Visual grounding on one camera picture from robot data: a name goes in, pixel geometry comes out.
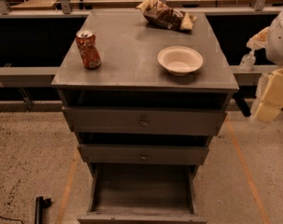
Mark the white paper bowl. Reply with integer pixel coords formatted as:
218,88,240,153
158,46,204,76

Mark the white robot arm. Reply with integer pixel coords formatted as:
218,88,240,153
251,9,283,123

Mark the open bottom grey drawer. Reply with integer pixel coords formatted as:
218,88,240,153
78,164,207,224

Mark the middle grey drawer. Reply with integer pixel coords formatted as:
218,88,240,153
78,144,208,165

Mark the grey drawer cabinet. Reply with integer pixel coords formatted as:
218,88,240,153
50,9,240,224

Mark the grey metal railing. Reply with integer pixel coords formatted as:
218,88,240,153
0,0,283,87

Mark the black floor cable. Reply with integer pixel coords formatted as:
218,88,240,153
0,207,25,224

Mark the brown chip bag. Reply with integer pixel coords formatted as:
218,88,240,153
136,0,197,31

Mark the orange soda can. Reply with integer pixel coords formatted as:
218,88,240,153
76,30,101,69

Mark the black floor post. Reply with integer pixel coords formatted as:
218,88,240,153
35,196,51,224

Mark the top grey drawer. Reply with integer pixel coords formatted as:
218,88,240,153
63,106,226,135

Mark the clear sanitizer bottle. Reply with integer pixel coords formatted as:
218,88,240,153
239,49,256,72

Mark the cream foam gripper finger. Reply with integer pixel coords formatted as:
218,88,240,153
254,68,283,123

